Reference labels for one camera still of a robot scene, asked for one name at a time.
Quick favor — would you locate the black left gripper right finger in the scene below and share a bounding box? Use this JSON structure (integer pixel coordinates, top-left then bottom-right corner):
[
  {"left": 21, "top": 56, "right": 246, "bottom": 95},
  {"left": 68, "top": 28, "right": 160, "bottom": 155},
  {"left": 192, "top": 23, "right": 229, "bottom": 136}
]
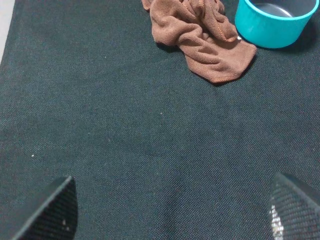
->
[{"left": 268, "top": 172, "right": 320, "bottom": 240}]

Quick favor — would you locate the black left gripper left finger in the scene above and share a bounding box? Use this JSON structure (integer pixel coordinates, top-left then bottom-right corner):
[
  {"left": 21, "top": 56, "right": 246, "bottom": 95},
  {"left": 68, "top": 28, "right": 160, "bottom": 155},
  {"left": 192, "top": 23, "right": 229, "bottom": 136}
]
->
[{"left": 11, "top": 176, "right": 78, "bottom": 240}]

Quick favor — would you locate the black table cloth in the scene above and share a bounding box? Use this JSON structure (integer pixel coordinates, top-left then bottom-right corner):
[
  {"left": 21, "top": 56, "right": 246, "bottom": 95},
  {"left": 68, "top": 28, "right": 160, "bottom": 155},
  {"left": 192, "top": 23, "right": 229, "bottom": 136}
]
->
[{"left": 0, "top": 0, "right": 320, "bottom": 240}]

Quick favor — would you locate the brown crumpled towel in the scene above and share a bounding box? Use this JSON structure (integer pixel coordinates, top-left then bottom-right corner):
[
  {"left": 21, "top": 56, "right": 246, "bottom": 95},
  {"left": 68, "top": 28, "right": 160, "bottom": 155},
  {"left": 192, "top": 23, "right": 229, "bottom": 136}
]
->
[{"left": 142, "top": 0, "right": 257, "bottom": 84}]

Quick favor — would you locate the teal saucepan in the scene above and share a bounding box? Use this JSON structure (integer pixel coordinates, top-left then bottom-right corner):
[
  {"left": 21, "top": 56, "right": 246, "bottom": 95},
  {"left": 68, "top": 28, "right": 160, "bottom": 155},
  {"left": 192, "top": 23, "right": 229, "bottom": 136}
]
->
[{"left": 235, "top": 0, "right": 320, "bottom": 49}]

